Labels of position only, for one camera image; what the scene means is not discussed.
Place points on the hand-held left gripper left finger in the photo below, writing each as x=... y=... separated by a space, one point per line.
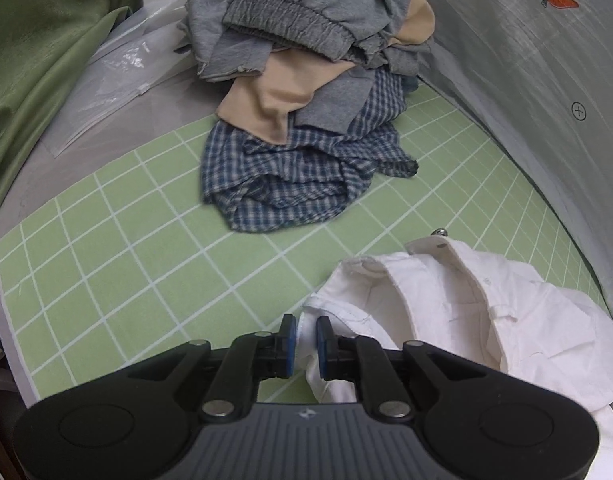
x=288 y=355

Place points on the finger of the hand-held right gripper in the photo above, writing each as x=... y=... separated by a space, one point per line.
x=441 y=232

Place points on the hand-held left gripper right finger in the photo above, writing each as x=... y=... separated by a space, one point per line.
x=323 y=355

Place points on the white shirt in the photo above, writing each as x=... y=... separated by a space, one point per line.
x=486 y=320

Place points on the blue checked shirt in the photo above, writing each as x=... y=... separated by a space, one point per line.
x=296 y=180

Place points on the dark grey garment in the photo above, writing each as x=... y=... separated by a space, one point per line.
x=334 y=100

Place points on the grey carrot print sheet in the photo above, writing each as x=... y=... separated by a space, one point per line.
x=511 y=70

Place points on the green grid mat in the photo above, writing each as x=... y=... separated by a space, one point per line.
x=136 y=240

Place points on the beige garment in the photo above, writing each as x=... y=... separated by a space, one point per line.
x=266 y=97

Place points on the grey sweatpants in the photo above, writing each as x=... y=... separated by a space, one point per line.
x=281 y=15

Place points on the clear plastic bag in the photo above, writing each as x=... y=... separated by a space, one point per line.
x=116 y=70

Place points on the green curtain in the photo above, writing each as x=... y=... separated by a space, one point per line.
x=36 y=60

